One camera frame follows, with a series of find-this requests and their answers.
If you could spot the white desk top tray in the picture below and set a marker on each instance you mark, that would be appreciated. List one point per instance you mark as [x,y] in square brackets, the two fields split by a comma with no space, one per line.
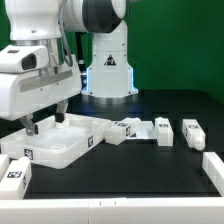
[57,145]

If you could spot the white right wall bar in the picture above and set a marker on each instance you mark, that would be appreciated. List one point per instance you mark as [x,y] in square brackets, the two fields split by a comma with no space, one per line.
[214,168]

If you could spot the white front wall bar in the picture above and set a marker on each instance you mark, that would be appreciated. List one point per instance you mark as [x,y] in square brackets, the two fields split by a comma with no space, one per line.
[113,211]

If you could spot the white wall bar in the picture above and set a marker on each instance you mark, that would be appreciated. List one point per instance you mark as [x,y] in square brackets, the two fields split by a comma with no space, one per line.
[113,211]
[214,168]

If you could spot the white block far left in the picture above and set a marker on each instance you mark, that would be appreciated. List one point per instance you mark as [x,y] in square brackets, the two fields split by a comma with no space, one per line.
[4,163]

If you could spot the white marker base plate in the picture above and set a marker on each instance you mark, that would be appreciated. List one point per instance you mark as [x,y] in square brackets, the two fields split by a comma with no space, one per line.
[145,131]

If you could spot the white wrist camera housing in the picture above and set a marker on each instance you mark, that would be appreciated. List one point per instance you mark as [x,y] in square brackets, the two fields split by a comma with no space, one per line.
[19,59]

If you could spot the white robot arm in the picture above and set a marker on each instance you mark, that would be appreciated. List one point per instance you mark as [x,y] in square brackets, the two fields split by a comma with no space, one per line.
[38,69]

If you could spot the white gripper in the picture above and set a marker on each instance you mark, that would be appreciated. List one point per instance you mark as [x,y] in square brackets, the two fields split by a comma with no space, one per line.
[26,93]

